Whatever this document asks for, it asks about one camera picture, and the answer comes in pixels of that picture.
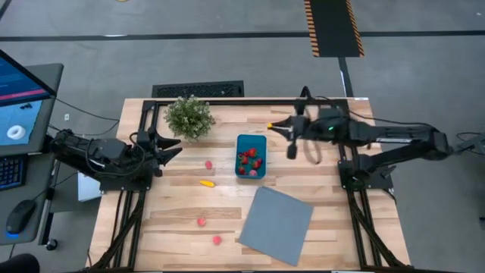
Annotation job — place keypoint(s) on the white box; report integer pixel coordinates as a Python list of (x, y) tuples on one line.
[(87, 189)]

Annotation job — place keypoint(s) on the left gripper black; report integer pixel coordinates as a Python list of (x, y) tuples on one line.
[(149, 151)]

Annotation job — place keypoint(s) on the black computer keyboard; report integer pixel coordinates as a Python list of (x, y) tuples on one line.
[(9, 172)]

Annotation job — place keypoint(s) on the computer monitor blue screen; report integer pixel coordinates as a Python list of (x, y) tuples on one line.
[(19, 113)]

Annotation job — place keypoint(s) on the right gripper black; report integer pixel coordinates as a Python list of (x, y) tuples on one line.
[(301, 127)]

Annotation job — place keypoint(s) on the black orange-striped floor mat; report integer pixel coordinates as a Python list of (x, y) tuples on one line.
[(333, 26)]

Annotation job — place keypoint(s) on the grey cloth mat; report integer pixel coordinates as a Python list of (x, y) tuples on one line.
[(273, 227)]

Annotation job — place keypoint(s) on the black desk stand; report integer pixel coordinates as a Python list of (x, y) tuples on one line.
[(51, 244)]

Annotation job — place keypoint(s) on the black aluminium table frame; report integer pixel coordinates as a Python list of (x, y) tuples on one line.
[(246, 102)]

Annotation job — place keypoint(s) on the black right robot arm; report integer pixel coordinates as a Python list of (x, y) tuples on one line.
[(398, 132)]

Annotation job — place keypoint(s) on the green potted plant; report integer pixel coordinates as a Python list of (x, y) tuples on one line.
[(187, 117)]

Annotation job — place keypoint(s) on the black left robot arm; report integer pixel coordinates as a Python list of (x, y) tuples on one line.
[(106, 151)]

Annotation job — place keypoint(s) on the person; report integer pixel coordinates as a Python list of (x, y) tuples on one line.
[(19, 264)]

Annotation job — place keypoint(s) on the black computer mouse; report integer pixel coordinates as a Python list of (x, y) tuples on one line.
[(19, 218)]

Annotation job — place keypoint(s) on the black floor grate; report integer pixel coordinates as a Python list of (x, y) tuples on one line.
[(197, 90)]

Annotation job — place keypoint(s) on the blue plastic tupperware container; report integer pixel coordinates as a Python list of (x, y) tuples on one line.
[(250, 142)]

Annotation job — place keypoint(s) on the grey desk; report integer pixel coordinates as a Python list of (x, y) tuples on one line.
[(41, 197)]

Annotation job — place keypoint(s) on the grey floor device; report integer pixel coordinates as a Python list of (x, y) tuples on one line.
[(475, 143)]

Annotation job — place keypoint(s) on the yellow toy banana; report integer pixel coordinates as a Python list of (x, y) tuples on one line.
[(207, 183), (270, 125)]

